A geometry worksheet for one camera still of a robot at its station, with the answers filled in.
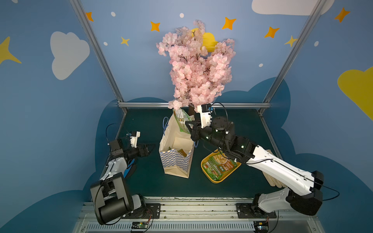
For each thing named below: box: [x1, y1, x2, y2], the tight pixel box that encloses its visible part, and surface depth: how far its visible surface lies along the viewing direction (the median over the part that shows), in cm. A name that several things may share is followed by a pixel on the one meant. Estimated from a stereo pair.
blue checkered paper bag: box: [158, 111, 199, 179], surface depth 78 cm
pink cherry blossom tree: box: [156, 19, 236, 113], surface depth 69 cm
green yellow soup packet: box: [172, 108, 192, 135], surface depth 64 cm
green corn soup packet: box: [202, 152, 238, 181], surface depth 90 cm
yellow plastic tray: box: [200, 148, 242, 184], surface depth 88 cm
